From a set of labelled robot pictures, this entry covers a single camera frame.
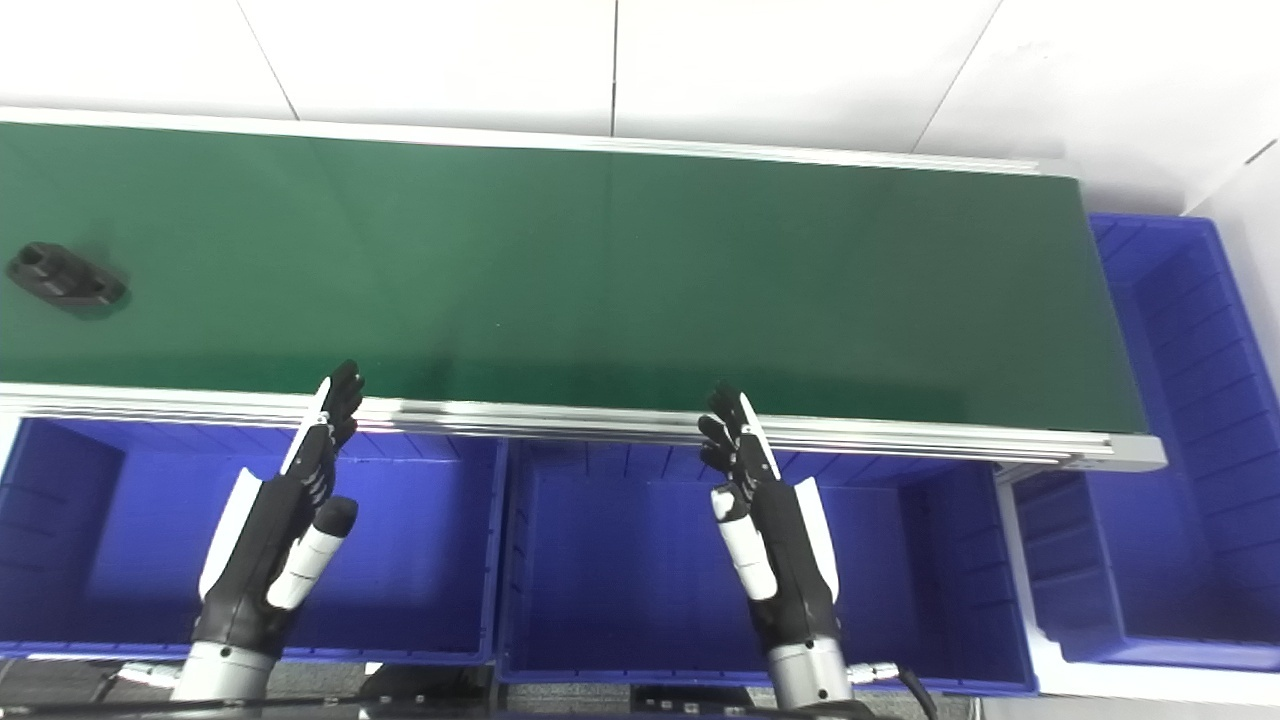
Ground blue plastic bin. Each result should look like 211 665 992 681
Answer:
0 415 507 667
1008 213 1280 674
496 438 1039 697

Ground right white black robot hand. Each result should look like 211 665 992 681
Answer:
697 383 844 653

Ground green conveyor belt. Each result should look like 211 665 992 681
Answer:
0 105 1169 474
0 120 1147 437

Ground black plastic part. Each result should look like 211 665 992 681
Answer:
5 242 129 309

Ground black robot torso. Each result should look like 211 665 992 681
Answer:
355 664 781 720

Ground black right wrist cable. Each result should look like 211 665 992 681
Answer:
848 658 943 720

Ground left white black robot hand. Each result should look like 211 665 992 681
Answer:
194 360 367 661

